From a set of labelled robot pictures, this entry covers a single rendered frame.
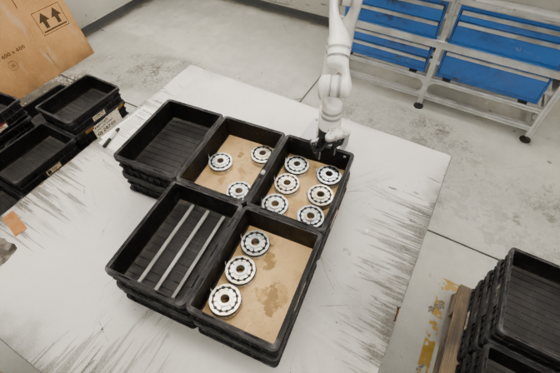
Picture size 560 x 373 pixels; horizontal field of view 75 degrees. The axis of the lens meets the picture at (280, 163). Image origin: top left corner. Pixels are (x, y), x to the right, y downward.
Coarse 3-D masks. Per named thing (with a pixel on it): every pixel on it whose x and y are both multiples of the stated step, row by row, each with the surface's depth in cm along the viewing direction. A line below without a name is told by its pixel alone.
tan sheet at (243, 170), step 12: (228, 144) 166; (240, 144) 166; (252, 144) 166; (240, 156) 161; (240, 168) 157; (252, 168) 157; (204, 180) 152; (216, 180) 152; (228, 180) 152; (240, 180) 152; (252, 180) 152
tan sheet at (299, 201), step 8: (312, 168) 157; (312, 176) 154; (272, 184) 151; (304, 184) 151; (312, 184) 151; (272, 192) 148; (304, 192) 148; (288, 200) 146; (296, 200) 146; (304, 200) 146; (288, 208) 143; (296, 208) 143; (328, 208) 143; (296, 216) 140
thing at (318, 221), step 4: (300, 208) 139; (304, 208) 140; (308, 208) 139; (312, 208) 139; (316, 208) 140; (300, 212) 138; (304, 212) 138; (316, 212) 138; (320, 212) 138; (300, 216) 137; (320, 216) 137; (300, 220) 136; (304, 220) 136; (316, 220) 136; (320, 220) 136; (312, 224) 135; (316, 224) 135; (320, 224) 135
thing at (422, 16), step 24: (384, 0) 267; (408, 0) 258; (432, 0) 251; (384, 24) 279; (408, 24) 270; (432, 24) 261; (360, 48) 303; (384, 48) 291; (408, 48) 283; (432, 48) 273
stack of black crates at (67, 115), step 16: (80, 80) 238; (96, 80) 239; (64, 96) 233; (80, 96) 243; (96, 96) 243; (112, 96) 232; (48, 112) 216; (64, 112) 232; (80, 112) 232; (96, 112) 225; (128, 112) 249; (64, 128) 219; (80, 128) 219; (80, 144) 225
